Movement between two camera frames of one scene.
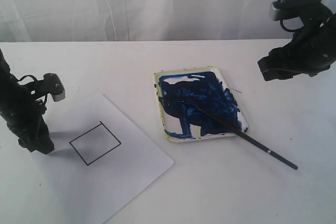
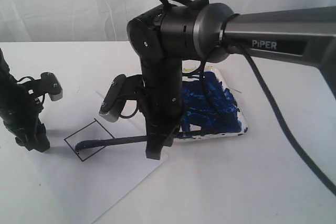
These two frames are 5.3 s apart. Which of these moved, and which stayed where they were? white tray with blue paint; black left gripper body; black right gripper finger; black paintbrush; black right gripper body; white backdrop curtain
Moved: black paintbrush; black right gripper body; black right gripper finger
Stayed: black left gripper body; white tray with blue paint; white backdrop curtain
